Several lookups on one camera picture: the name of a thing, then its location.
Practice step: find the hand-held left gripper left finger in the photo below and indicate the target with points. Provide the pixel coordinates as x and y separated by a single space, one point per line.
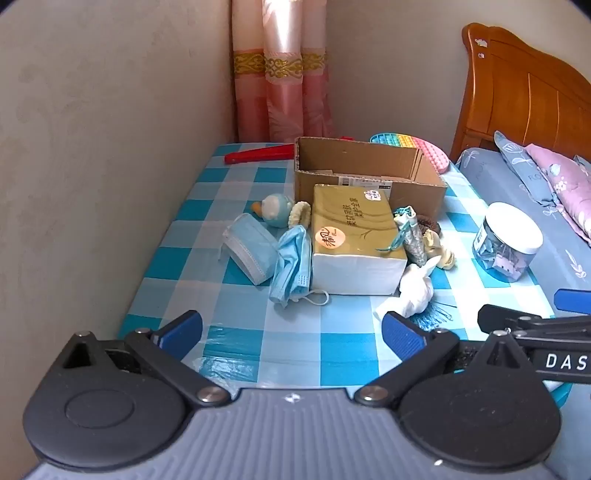
182 330

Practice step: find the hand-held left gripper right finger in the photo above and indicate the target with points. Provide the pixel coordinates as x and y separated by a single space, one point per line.
404 337

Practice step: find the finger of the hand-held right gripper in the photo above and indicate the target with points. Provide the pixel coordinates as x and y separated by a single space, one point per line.
503 318
575 300

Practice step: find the white cloth bunny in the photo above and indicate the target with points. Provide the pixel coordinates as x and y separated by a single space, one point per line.
415 290

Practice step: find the yellow cloth duck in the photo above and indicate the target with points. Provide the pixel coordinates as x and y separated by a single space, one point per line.
445 258

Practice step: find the floral sachet with teal tassel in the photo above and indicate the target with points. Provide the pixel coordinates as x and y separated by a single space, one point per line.
415 240

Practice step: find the blue face mask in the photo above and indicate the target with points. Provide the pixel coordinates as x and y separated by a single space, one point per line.
249 244
291 263

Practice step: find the brown scrunchie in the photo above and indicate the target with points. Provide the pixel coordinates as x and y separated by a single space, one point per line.
429 224

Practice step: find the blue duck plush toy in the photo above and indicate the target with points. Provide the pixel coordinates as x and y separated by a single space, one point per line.
277 210

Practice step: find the cream scrunchie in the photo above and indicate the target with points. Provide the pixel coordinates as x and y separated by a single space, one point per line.
298 213

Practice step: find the brown cardboard box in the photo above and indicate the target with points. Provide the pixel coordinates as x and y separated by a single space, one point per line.
360 157

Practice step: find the clear jar with white lid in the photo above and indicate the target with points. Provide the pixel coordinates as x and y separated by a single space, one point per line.
512 226

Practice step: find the pink floral pillow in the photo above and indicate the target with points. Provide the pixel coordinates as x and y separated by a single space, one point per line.
563 184

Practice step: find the gold tissue pack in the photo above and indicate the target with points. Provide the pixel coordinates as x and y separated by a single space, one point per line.
355 221

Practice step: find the blue leaf print pillow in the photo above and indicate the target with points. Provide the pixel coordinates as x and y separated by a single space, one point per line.
521 170
582 165

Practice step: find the blue checkered tablecloth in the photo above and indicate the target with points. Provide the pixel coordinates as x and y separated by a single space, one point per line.
221 184

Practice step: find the rainbow pop bubble toy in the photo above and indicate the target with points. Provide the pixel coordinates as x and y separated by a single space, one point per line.
429 152

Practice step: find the red folding fan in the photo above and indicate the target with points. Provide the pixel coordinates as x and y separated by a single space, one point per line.
249 156

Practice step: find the wooden headboard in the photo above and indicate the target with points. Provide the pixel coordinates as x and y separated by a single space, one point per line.
517 92

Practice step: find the pink gold-trimmed curtain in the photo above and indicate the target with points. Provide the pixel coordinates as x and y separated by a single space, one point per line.
277 92

